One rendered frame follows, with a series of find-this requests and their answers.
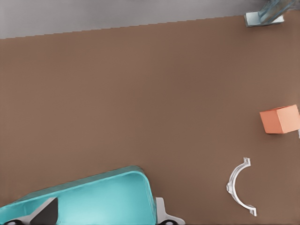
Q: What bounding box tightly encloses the white curved clip bracket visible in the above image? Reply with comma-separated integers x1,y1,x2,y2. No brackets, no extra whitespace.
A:
226,157,257,217

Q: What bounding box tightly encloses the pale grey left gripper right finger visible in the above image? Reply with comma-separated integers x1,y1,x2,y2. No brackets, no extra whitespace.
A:
155,197,185,225

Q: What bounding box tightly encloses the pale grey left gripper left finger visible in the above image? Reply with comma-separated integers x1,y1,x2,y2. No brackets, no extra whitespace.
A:
4,197,59,225

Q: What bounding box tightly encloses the orange cube block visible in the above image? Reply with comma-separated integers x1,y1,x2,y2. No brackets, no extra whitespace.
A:
259,104,300,135

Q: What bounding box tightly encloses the blue storage box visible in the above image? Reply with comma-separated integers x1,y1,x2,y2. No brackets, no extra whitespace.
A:
0,165,157,225

